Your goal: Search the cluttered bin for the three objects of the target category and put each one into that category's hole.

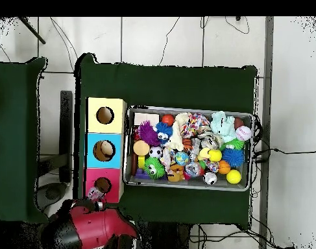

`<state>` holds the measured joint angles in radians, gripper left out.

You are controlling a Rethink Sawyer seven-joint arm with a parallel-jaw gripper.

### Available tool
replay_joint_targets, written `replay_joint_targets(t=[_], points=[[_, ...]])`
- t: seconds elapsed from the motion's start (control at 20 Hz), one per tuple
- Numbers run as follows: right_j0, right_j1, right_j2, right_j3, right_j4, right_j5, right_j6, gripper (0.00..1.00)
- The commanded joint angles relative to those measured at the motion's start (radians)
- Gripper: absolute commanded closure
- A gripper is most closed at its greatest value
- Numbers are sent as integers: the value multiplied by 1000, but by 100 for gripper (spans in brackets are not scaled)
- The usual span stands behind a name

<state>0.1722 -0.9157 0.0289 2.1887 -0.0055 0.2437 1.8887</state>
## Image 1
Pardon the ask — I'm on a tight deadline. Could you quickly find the wooden box with three holes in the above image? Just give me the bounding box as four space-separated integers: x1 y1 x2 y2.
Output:
83 97 128 204

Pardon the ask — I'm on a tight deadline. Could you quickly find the shallow mesh bin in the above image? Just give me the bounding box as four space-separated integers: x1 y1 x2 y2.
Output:
122 104 254 192

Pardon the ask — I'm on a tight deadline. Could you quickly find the blue spiky ball with eyes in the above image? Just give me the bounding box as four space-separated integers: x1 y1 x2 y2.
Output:
154 121 174 145

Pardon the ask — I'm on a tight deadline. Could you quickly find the purple spiky ball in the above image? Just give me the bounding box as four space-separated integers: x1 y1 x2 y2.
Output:
137 120 162 147

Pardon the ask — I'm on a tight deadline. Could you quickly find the small soccer ball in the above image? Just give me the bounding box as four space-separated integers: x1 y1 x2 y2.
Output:
149 145 164 159

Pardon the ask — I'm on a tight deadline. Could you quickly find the smooth orange ball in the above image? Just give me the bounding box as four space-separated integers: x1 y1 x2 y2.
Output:
161 113 175 127

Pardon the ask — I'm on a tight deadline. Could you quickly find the green spiky ball with eyes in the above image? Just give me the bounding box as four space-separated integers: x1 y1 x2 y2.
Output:
143 156 166 180

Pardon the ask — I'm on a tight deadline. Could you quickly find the globe print ball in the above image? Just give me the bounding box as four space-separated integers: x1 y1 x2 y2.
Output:
174 150 190 167

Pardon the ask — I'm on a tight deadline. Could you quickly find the dark green table cloth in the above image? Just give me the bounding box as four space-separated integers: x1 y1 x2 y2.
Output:
73 53 258 229

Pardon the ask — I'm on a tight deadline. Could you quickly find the mint green cloth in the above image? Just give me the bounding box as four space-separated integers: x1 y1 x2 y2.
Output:
210 110 237 143

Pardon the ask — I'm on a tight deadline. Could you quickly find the yellow ball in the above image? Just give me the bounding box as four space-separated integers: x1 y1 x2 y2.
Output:
226 169 242 185

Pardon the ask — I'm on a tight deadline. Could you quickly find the white baseball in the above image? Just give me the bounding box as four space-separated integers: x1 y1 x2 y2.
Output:
234 125 252 141

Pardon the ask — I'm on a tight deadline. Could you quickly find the black upright stand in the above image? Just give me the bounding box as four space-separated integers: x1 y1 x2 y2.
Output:
58 90 73 184

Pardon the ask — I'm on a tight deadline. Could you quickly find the grey rounded floor base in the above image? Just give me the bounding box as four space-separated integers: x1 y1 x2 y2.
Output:
35 182 67 211

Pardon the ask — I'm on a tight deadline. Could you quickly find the green covered side table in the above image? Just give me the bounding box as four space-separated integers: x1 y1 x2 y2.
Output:
0 57 51 224

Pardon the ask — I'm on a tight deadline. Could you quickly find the black tripod leg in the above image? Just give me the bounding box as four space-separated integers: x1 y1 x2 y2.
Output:
18 16 47 45

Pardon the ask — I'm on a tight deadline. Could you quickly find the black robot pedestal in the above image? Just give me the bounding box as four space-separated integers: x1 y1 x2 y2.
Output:
136 221 193 249

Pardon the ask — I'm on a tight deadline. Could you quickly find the black power cable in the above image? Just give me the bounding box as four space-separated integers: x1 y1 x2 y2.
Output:
252 147 316 163

